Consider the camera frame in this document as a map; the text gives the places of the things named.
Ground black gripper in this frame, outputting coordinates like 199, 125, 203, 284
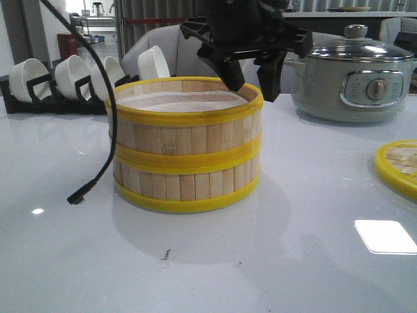
180, 1, 313, 102

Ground red fire extinguisher box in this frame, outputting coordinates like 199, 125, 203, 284
57, 33, 78, 61

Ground black cable with plug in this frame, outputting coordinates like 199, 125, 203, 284
38, 0, 118, 206

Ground green electric cooking pot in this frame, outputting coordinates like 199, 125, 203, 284
282, 45, 417, 124

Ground yellow woven bamboo steamer lid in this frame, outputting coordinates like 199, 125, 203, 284
374, 140, 416, 201

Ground white steamer liner cloth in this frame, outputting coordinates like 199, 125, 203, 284
117, 90, 248, 112

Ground black bowl rack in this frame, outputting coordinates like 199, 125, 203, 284
0, 73, 141, 115

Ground white ceramic bowl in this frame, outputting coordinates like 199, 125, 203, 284
91, 56, 125, 101
137, 46, 170, 80
55, 55, 91, 100
9, 58, 49, 102

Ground grey upholstered chair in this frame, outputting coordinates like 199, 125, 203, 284
379, 17, 416, 45
240, 30, 346, 95
121, 25, 217, 77

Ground glass pot lid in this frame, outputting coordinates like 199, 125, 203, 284
307, 24, 414, 63

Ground bamboo steamer tray yellow rims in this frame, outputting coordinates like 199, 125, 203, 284
113, 154, 261, 213
114, 76, 263, 174

